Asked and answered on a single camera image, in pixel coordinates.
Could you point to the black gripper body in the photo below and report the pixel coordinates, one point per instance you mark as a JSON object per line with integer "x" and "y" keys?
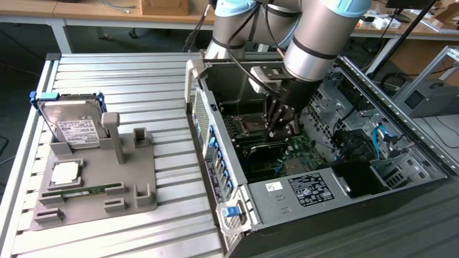
{"x": 295, "y": 94}

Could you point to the green graphics card black fan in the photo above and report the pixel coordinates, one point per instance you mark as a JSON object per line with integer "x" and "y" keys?
{"x": 266, "y": 153}

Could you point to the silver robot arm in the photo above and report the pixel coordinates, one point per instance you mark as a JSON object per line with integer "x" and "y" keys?
{"x": 315, "y": 40}

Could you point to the CPU socket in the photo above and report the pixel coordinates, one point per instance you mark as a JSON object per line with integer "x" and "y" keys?
{"x": 253, "y": 125}

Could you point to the black RAM slot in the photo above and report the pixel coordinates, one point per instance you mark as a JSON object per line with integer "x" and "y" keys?
{"x": 247, "y": 108}
{"x": 247, "y": 104}

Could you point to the green motherboard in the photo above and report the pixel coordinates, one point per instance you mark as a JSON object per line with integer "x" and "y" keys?
{"x": 301, "y": 150}

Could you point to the perforated metal drive cage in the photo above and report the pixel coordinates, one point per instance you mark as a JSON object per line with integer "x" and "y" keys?
{"x": 337, "y": 104}

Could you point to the silver chipset heatsink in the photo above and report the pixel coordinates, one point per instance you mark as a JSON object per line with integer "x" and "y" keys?
{"x": 298, "y": 165}

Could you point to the open black PC case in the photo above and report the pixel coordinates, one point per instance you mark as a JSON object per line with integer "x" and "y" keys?
{"x": 222, "y": 78}

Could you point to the grey power supply unit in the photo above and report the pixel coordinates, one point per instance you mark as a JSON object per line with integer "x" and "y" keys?
{"x": 287, "y": 196}

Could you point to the black tripod pole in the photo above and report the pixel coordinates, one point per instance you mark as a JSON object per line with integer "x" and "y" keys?
{"x": 390, "y": 53}

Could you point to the orange box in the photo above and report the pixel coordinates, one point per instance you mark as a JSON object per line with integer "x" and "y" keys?
{"x": 359, "y": 22}

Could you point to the metal disk bay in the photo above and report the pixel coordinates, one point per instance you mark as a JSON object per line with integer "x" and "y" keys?
{"x": 402, "y": 172}

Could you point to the white box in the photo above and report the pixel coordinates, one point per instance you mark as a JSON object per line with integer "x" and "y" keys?
{"x": 387, "y": 24}

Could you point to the blue case latch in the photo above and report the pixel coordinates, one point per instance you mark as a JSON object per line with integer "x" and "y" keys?
{"x": 231, "y": 211}

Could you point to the grey metal cabinet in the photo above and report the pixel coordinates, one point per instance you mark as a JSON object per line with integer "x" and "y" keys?
{"x": 438, "y": 99}

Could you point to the black monitor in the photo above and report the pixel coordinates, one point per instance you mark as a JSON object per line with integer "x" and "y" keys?
{"x": 398, "y": 3}

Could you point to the brown cardboard box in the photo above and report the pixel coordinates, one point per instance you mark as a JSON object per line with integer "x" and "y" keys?
{"x": 165, "y": 6}

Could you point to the black chair caster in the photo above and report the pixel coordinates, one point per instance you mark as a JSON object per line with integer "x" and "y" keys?
{"x": 134, "y": 33}

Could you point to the brown cardboard packaging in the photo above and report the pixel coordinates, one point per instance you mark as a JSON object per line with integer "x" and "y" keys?
{"x": 449, "y": 13}

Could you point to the grey plastic parts rack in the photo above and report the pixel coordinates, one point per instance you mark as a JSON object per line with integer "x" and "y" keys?
{"x": 101, "y": 172}

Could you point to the hard disk in blue caddy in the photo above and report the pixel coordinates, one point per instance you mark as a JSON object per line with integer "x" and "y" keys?
{"x": 71, "y": 121}

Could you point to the green RAM stick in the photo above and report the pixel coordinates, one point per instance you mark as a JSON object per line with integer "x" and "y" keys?
{"x": 82, "y": 191}

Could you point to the silver CPU chip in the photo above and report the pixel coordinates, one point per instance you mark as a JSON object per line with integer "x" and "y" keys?
{"x": 64, "y": 173}

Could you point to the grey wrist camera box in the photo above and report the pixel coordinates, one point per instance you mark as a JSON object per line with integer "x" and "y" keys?
{"x": 263, "y": 78}

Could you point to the wooden desk white frame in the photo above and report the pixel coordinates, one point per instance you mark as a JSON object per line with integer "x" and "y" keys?
{"x": 430, "y": 34}
{"x": 90, "y": 10}
{"x": 22, "y": 8}

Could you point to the aluminium profile frame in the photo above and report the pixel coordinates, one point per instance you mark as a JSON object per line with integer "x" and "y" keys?
{"x": 451, "y": 51}

